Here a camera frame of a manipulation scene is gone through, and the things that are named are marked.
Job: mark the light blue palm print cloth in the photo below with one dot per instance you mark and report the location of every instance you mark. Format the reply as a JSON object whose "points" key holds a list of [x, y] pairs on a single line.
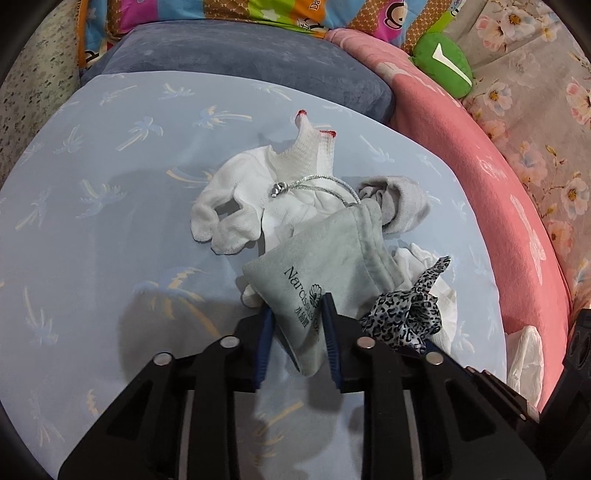
{"points": [[115, 207]]}

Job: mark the grey sock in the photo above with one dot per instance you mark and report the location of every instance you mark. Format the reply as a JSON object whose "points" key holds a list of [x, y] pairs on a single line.
{"points": [[411, 198]]}

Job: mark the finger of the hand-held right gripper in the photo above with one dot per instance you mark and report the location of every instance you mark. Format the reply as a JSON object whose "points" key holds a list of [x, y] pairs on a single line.
{"points": [[503, 392]]}

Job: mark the leopard print cloth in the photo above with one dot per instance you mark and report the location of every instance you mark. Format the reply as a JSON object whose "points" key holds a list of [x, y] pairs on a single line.
{"points": [[401, 318]]}

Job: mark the beige floral sheet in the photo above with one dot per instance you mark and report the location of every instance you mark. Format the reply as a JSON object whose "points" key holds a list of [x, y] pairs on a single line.
{"points": [[531, 69]]}

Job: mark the blue-grey cushion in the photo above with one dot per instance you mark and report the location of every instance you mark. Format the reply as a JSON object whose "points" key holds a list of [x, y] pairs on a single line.
{"points": [[231, 64]]}

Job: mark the green round cushion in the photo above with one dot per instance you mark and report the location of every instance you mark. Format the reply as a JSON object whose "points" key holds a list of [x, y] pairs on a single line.
{"points": [[438, 60]]}

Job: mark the white knit glove red trim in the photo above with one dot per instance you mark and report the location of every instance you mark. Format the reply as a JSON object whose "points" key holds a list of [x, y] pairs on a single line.
{"points": [[240, 184]]}

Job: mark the colourful striped monkey print pillow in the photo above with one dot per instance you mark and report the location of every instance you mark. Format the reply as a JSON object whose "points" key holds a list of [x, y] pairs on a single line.
{"points": [[369, 18]]}

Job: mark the pink blanket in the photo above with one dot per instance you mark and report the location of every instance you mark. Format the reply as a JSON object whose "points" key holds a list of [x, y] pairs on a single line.
{"points": [[461, 152]]}

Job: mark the white crumpled cloth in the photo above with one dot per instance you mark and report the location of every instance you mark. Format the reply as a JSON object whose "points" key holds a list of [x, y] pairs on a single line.
{"points": [[415, 263]]}

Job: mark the speckled beige cloth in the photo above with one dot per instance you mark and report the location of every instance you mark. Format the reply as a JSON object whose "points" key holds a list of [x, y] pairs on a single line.
{"points": [[37, 83]]}

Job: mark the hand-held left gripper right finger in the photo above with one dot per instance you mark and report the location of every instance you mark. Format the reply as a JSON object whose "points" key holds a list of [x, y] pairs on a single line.
{"points": [[331, 341]]}

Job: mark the white tissue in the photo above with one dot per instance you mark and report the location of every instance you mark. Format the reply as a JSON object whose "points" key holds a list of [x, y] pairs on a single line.
{"points": [[526, 360]]}

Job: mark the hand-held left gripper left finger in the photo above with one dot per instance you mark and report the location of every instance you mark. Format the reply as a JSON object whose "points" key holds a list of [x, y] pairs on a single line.
{"points": [[264, 346]]}

